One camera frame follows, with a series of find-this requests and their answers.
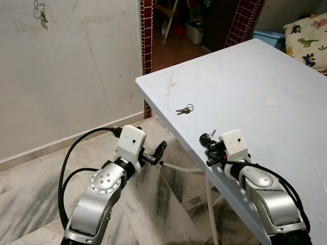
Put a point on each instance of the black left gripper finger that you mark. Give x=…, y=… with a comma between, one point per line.
x=161, y=149

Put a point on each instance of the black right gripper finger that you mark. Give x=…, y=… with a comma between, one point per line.
x=205, y=140

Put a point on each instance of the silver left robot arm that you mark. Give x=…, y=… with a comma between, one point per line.
x=94, y=204

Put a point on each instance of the white tube with black tip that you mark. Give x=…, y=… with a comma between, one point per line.
x=179, y=167

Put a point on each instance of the white plastic table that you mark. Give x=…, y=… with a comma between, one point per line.
x=255, y=132

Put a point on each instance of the white table leg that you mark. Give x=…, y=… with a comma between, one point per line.
x=212, y=214

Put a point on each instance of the round white table cap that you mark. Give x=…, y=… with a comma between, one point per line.
x=272, y=102

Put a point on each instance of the white bin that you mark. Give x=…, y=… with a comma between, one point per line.
x=194, y=33

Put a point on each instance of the dark brown cabinet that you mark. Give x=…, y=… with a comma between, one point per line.
x=219, y=23

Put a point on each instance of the light blue plastic bin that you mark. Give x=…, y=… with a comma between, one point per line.
x=268, y=37

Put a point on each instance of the white metal stand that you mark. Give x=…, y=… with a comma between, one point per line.
x=169, y=23

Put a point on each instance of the wide red tiled pillar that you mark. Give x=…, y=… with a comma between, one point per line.
x=242, y=23

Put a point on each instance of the dinosaur print pillow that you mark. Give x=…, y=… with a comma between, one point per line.
x=306, y=43

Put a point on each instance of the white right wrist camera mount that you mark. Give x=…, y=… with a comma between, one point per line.
x=235, y=143

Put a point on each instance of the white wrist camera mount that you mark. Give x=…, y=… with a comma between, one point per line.
x=130, y=143
x=235, y=143

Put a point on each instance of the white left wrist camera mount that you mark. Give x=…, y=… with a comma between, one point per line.
x=130, y=143

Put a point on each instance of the narrow red tiled wall edge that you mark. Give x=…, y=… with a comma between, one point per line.
x=147, y=35

